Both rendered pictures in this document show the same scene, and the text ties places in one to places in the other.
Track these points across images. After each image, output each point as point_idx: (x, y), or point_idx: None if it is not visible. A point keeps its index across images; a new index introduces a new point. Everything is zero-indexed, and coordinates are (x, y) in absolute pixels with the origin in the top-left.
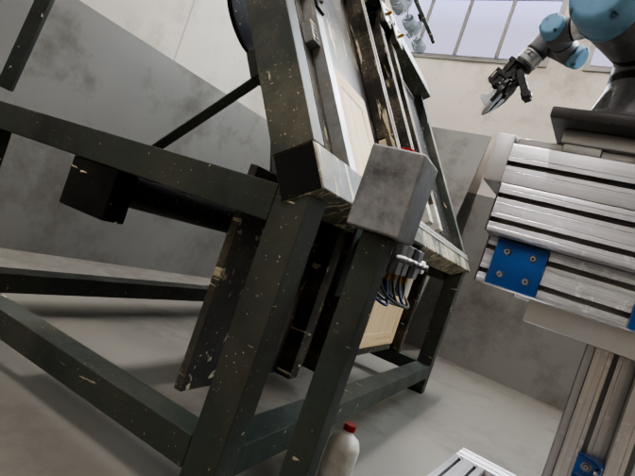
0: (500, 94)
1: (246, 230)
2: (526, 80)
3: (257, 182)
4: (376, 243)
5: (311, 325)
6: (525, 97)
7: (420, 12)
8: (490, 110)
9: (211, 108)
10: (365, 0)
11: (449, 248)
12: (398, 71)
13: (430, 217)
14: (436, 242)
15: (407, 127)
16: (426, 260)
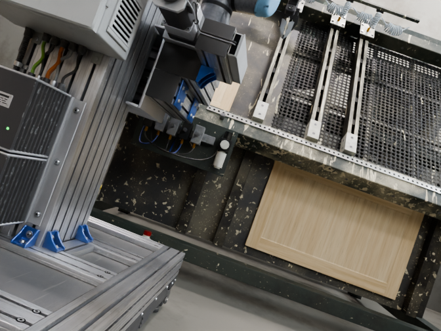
0: (282, 20)
1: (131, 128)
2: (296, 1)
3: None
4: None
5: (192, 198)
6: (285, 11)
7: (373, 6)
8: (286, 33)
9: None
10: (322, 20)
11: (392, 177)
12: (357, 52)
13: (311, 134)
14: (329, 157)
15: (325, 81)
16: (335, 178)
